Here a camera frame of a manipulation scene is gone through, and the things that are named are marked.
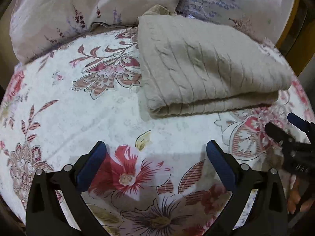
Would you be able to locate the wooden headboard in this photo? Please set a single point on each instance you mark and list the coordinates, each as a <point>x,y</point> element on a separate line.
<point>296,43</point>

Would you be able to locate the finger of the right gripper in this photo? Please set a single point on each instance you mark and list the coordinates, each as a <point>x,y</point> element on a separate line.
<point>278,135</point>
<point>303,125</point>

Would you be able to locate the white floral bed sheet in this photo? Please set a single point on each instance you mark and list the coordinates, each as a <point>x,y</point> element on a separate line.
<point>157,179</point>

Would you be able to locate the person's right hand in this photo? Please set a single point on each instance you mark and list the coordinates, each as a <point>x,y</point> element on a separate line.
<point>294,197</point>

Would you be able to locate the lilac floral pillow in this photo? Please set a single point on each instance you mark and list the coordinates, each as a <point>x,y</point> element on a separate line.
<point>38,26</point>
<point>259,19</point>

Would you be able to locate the beige knitted garment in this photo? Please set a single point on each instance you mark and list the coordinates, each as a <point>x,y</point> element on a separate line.
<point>191,67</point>

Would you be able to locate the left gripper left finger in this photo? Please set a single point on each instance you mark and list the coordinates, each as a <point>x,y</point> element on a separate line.
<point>44,215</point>

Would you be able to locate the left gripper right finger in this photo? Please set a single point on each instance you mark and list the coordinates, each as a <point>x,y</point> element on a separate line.
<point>268,215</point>

